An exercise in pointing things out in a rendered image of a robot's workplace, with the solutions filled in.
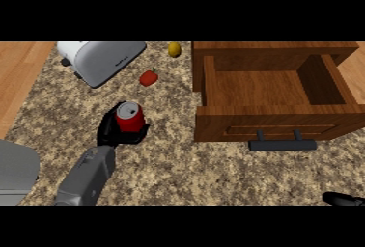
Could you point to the silver toaster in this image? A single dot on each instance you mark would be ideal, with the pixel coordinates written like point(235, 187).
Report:
point(102, 59)

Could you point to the red bell pepper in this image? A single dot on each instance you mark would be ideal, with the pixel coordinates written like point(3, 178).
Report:
point(147, 77)

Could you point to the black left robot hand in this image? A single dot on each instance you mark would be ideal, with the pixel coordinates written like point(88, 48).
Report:
point(106, 130)

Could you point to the wooden cabinet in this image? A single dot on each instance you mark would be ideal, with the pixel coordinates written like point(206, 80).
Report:
point(266, 53)

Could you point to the red can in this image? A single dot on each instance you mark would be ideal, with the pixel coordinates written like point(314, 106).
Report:
point(128, 119)

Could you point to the yellow lemon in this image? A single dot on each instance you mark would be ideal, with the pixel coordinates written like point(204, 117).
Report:
point(174, 49)

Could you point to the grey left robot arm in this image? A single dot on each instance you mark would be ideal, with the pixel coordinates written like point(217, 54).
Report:
point(87, 178)

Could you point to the wooden drawer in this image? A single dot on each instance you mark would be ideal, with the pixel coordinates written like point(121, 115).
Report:
point(270, 109)

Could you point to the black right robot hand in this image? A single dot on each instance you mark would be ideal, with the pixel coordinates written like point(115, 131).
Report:
point(342, 198)

